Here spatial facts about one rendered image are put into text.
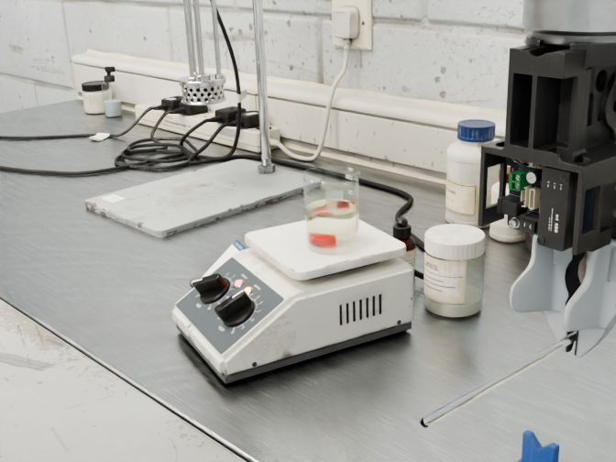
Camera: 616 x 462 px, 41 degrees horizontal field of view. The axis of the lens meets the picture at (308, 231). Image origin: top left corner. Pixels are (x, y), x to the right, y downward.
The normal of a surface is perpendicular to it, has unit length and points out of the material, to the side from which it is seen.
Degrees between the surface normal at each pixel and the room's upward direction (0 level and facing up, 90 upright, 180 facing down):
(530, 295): 88
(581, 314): 92
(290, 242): 0
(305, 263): 0
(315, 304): 90
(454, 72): 90
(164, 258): 0
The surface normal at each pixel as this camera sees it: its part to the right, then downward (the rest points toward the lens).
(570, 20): -0.54, 0.31
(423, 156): -0.72, 0.26
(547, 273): 0.58, 0.22
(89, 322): -0.04, -0.94
